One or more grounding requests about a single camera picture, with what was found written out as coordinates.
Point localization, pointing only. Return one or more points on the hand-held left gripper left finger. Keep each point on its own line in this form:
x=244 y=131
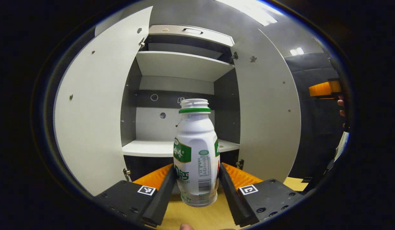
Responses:
x=160 y=198

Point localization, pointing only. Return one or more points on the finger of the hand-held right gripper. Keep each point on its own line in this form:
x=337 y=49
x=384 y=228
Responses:
x=323 y=89

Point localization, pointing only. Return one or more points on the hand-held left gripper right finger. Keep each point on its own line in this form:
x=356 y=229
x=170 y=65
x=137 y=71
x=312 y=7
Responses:
x=231 y=198

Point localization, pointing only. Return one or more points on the white green-label bottle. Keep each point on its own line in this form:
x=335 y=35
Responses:
x=196 y=143

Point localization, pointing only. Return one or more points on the grey cabinet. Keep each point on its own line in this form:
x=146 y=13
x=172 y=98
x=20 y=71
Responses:
x=152 y=124

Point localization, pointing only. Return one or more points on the metal door hinge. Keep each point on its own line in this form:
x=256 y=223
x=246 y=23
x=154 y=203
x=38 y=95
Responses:
x=239 y=164
x=235 y=56
x=126 y=173
x=141 y=42

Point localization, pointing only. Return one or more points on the white cabinet shelf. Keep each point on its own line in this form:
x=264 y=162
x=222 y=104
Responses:
x=181 y=65
x=146 y=148

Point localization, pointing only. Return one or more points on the beige cabinet drawer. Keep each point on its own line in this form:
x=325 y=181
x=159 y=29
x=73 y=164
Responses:
x=172 y=32

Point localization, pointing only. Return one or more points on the small ceiling light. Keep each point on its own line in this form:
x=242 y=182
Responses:
x=296 y=51

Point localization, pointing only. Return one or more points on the long ceiling light panel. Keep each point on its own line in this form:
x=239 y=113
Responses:
x=251 y=11

